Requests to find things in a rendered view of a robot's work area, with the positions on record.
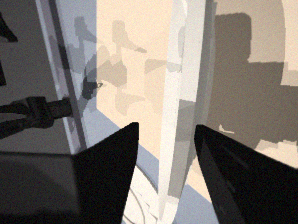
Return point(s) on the white round platter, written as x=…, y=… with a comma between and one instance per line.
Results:
x=145, y=198
x=187, y=93

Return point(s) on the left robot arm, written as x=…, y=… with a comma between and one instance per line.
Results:
x=44, y=110

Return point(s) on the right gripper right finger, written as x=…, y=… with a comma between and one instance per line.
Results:
x=244, y=185

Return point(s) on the beige flat mat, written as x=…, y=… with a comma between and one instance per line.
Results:
x=254, y=98

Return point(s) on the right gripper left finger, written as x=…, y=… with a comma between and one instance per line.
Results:
x=90, y=187

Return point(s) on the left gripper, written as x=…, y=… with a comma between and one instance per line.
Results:
x=12, y=114

